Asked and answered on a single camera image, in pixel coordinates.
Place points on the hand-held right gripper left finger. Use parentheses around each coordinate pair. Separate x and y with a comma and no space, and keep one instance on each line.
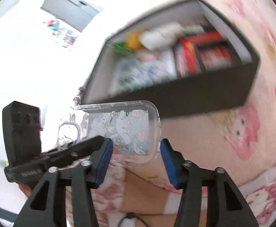
(103,164)

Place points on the clear case with cartoon card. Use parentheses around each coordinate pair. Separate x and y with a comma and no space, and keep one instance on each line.
(128,130)

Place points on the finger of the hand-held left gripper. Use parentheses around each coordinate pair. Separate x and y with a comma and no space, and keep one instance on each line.
(78,150)

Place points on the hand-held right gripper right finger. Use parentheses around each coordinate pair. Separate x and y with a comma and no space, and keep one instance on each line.
(168,166)

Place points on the spiral bound notebook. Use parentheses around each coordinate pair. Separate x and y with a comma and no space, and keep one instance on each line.
(194,30)

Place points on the red and black box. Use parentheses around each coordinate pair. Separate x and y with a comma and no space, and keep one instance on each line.
(199,54)

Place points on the grey cabinet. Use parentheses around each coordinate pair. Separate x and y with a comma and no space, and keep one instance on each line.
(69,7)

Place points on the yellow toy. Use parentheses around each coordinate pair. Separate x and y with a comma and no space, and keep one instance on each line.
(133,41)

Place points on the printed cartoon booklet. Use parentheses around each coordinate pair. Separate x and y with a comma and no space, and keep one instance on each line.
(142,73)

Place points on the pink printed blanket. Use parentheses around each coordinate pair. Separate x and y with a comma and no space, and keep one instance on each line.
(258,123)

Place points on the clear plastic holder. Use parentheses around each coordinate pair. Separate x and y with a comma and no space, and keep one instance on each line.
(68,132)

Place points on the black storage box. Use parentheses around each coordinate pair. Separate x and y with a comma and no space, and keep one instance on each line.
(175,97)

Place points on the green toy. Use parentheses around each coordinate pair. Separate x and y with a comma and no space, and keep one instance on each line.
(119,47)

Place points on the cluttered shelf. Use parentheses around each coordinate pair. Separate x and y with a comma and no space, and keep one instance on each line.
(62,34)

